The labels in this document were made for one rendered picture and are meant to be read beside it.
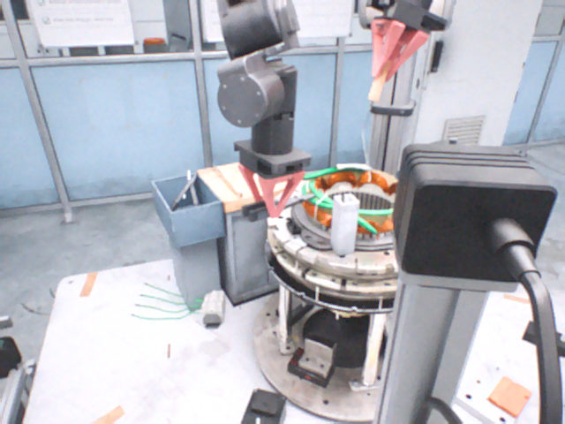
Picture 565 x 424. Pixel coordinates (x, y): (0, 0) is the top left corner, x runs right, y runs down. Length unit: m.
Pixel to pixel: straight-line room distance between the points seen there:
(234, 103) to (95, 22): 2.36
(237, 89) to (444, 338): 0.33
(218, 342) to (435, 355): 0.75
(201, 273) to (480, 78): 2.57
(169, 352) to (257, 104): 0.62
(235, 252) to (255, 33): 0.53
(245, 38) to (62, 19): 2.33
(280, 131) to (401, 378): 0.37
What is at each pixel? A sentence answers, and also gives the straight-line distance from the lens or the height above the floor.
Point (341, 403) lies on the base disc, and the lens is 0.81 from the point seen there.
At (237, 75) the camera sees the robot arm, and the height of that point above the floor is 1.37.
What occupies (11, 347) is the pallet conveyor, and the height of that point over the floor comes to 0.73.
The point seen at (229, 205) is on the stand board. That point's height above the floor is 1.06.
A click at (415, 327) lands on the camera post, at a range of 0.19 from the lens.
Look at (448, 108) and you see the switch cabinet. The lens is 3.07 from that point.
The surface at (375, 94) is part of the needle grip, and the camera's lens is 0.64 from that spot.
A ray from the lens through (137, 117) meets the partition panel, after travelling 2.91.
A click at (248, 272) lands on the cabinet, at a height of 0.86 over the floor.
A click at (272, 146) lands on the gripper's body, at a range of 0.52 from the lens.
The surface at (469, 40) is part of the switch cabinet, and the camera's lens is 3.02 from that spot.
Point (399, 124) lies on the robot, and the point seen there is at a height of 1.13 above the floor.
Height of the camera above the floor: 1.45
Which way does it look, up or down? 30 degrees down
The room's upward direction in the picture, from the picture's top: straight up
